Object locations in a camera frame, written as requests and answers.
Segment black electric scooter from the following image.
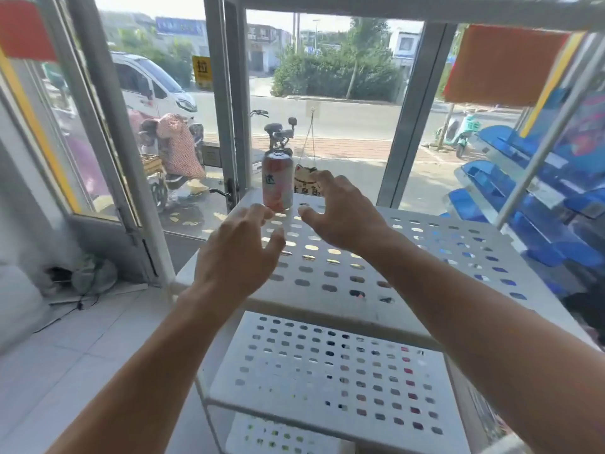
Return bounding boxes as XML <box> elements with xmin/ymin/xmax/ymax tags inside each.
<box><xmin>249</xmin><ymin>109</ymin><xmax>299</xmax><ymax>156</ymax></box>

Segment white van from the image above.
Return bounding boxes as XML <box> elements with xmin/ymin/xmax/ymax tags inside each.
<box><xmin>111</xmin><ymin>51</ymin><xmax>199</xmax><ymax>120</ymax></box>

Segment grey framed glass door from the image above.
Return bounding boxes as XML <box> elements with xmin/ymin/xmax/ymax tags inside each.
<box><xmin>0</xmin><ymin>0</ymin><xmax>254</xmax><ymax>284</ymax></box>

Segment orange paper sheet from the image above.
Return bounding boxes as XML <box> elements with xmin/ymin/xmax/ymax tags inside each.
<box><xmin>443</xmin><ymin>24</ymin><xmax>573</xmax><ymax>107</ymax></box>

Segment blue printed poster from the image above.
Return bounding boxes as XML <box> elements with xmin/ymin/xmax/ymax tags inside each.
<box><xmin>534</xmin><ymin>87</ymin><xmax>605</xmax><ymax>175</ymax></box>

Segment scooter with pink cover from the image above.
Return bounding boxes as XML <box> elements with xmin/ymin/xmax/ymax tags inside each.
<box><xmin>127</xmin><ymin>112</ymin><xmax>207</xmax><ymax>213</ymax></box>

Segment yellow door sticker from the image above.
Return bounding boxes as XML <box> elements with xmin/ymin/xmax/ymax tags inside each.
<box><xmin>192</xmin><ymin>55</ymin><xmax>214</xmax><ymax>90</ymax></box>

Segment red paper sheet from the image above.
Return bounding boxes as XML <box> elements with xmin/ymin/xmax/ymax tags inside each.
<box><xmin>0</xmin><ymin>0</ymin><xmax>57</xmax><ymax>62</ymax></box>

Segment thin black power cable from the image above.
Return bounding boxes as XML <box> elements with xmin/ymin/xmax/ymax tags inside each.
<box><xmin>33</xmin><ymin>293</ymin><xmax>100</xmax><ymax>334</ymax></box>

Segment person's left hand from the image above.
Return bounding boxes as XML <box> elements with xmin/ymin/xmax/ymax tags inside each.
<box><xmin>191</xmin><ymin>202</ymin><xmax>287</xmax><ymax>304</ymax></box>

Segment pink can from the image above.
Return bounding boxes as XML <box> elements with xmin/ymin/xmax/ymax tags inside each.
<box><xmin>262</xmin><ymin>149</ymin><xmax>295</xmax><ymax>212</ymax></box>

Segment person's right forearm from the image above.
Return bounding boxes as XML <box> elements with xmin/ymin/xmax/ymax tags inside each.
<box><xmin>368</xmin><ymin>231</ymin><xmax>605</xmax><ymax>454</ymax></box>

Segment white metal shelf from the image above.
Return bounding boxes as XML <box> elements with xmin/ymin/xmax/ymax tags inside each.
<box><xmin>64</xmin><ymin>0</ymin><xmax>605</xmax><ymax>454</ymax></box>

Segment person's left forearm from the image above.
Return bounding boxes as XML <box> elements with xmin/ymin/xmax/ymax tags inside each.
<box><xmin>47</xmin><ymin>283</ymin><xmax>239</xmax><ymax>454</ymax></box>

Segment blue plastic display rack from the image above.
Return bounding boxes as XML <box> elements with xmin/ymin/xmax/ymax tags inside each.
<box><xmin>439</xmin><ymin>125</ymin><xmax>605</xmax><ymax>298</ymax></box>

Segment green roadside shrubs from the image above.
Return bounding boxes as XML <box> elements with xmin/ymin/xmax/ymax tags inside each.
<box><xmin>272</xmin><ymin>18</ymin><xmax>407</xmax><ymax>102</ymax></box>

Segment beige cat figurine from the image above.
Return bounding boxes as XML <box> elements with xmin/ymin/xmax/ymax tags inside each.
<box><xmin>292</xmin><ymin>164</ymin><xmax>327</xmax><ymax>197</ymax></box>

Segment person's right hand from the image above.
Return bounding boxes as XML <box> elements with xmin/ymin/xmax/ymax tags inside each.
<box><xmin>297</xmin><ymin>170</ymin><xmax>399</xmax><ymax>262</ymax></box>

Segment teal parked scooter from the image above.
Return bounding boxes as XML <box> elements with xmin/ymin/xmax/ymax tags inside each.
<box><xmin>444</xmin><ymin>110</ymin><xmax>481</xmax><ymax>159</ymax></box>

